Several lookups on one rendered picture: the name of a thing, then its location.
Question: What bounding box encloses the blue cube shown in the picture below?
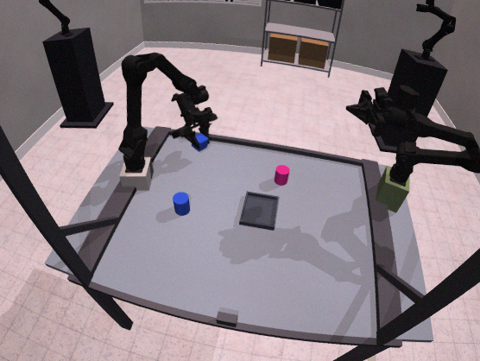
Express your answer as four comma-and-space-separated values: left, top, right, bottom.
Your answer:
192, 133, 209, 152

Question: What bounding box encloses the magenta cylinder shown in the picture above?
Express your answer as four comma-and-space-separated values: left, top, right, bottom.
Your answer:
275, 165, 290, 186

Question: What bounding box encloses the blue cylinder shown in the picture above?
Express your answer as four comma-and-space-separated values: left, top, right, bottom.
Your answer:
173, 192, 190, 216

